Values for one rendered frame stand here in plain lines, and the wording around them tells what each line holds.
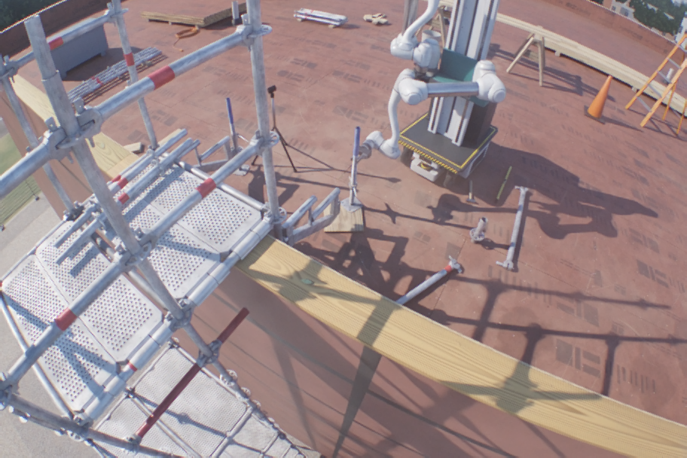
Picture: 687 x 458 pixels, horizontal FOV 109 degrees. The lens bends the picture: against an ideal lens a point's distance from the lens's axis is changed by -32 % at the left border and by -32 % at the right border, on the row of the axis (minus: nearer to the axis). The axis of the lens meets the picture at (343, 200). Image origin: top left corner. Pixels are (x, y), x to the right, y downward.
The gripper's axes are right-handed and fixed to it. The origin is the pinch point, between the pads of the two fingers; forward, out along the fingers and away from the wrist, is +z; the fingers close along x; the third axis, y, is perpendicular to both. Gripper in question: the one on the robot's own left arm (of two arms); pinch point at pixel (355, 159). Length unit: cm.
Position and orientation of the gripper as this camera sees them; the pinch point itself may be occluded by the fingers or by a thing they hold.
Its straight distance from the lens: 263.4
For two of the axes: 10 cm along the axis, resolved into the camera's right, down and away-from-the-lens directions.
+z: -5.1, 6.0, -6.1
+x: 8.6, 4.0, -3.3
